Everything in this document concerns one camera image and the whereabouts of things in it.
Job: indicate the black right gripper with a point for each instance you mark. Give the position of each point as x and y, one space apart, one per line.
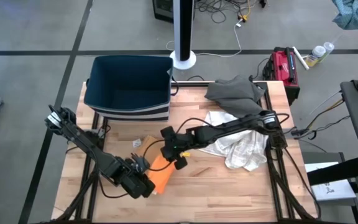
174 146

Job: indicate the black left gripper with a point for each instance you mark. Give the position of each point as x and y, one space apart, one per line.
138 182

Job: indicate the bright orange cloth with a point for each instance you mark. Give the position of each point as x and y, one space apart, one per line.
162 174

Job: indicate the white towel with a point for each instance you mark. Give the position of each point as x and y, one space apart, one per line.
244 149

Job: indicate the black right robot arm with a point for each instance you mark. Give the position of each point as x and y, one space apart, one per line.
238 126

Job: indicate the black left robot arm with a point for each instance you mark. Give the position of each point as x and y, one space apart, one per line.
82 140

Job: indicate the grey towel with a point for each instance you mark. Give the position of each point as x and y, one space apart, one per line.
235 96

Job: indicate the navy white striped fabric bin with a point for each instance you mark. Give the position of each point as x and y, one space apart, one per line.
129 81

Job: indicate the red tool bag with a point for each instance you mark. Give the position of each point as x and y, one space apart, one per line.
283 68

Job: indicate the black box device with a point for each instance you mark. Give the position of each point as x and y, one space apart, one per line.
163 9

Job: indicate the yellow plug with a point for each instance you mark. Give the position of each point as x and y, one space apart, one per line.
243 18

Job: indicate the white tube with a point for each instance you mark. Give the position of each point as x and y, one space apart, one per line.
300 58

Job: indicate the white paper sheet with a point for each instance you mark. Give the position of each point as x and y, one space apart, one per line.
331 189

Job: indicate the black flat bar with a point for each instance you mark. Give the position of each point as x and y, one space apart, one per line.
337 172

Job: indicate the yellow label wipes canister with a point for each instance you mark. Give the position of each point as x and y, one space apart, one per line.
316 54

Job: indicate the clear plastic bottle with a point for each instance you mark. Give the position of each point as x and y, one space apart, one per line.
328 48

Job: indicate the teal patterned cloth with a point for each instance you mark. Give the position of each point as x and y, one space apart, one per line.
356 14

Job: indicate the black aluminium table frame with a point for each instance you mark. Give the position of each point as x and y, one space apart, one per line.
272 174

